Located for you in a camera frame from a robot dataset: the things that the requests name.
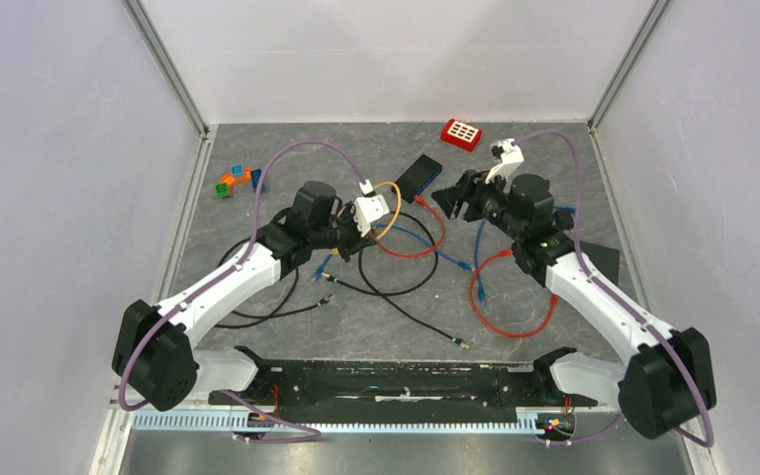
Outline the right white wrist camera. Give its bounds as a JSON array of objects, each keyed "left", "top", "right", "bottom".
[{"left": 485, "top": 139, "right": 524, "bottom": 184}]

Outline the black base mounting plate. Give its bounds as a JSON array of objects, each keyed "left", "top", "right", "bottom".
[{"left": 232, "top": 345, "right": 597, "bottom": 425}]

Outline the long black cable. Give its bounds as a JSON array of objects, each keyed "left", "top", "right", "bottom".
[{"left": 322, "top": 211, "right": 470, "bottom": 350}]

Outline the colourful toy block chain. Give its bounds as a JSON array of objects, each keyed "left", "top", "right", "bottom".
[{"left": 216, "top": 162, "right": 268, "bottom": 199}]

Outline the yellow ethernet cable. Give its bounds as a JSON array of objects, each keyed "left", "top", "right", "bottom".
[{"left": 331, "top": 180, "right": 402, "bottom": 255}]

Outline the black network switch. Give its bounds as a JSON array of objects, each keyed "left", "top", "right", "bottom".
[{"left": 395, "top": 153, "right": 443, "bottom": 204}]

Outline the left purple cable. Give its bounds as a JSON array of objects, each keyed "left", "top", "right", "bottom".
[{"left": 117, "top": 139, "right": 375, "bottom": 413}]

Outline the red keypad box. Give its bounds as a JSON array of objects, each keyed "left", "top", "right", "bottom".
[{"left": 439, "top": 119, "right": 482, "bottom": 152}]

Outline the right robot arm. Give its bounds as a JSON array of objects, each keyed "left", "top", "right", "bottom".
[{"left": 431, "top": 170, "right": 717, "bottom": 446}]

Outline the black flat plate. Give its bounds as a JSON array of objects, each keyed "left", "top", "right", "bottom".
[{"left": 580, "top": 240, "right": 620, "bottom": 286}]

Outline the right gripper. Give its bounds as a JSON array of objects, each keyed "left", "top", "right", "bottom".
[{"left": 431, "top": 166, "right": 524, "bottom": 241}]

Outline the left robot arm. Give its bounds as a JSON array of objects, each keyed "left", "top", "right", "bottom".
[{"left": 111, "top": 181, "right": 390, "bottom": 411}]

